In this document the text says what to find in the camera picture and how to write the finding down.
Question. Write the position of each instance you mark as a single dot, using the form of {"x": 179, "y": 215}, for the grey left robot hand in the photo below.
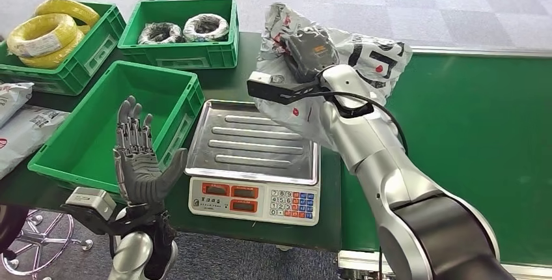
{"x": 138, "y": 174}

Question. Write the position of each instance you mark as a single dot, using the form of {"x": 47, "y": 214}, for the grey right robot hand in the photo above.
{"x": 310, "y": 53}

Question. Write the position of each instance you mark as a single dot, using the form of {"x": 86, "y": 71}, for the white printed plastic mailer package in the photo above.
{"x": 276, "y": 116}

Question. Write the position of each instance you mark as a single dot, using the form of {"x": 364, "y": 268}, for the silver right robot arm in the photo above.
{"x": 388, "y": 170}

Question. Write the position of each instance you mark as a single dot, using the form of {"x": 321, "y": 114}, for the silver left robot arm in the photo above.
{"x": 131, "y": 252}

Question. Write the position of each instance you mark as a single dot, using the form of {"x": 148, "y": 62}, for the green conveyor belt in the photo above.
{"x": 474, "y": 140}

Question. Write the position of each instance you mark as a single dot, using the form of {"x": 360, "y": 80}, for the empty green plastic crate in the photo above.
{"x": 82, "y": 140}

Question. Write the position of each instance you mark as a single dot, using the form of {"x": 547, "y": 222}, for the white scale with steel tray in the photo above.
{"x": 250, "y": 148}

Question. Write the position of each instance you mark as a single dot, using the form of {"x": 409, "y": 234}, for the green crate with yellow coils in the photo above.
{"x": 87, "y": 66}

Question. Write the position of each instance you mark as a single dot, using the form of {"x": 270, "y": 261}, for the chrome office chair base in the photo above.
{"x": 39, "y": 243}

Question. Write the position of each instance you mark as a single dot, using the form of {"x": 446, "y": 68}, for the large white mailer bag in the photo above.
{"x": 21, "y": 135}

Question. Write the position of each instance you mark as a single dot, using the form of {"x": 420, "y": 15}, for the green crate with black coils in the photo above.
{"x": 186, "y": 56}

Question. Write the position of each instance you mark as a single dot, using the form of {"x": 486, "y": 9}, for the small white mailer bag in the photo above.
{"x": 13, "y": 97}

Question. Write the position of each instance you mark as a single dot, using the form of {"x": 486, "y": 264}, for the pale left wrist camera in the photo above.
{"x": 90, "y": 200}

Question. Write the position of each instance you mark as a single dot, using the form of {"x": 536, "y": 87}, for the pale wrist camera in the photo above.
{"x": 267, "y": 89}
{"x": 90, "y": 200}

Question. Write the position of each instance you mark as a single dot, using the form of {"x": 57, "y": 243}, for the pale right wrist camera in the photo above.
{"x": 267, "y": 89}

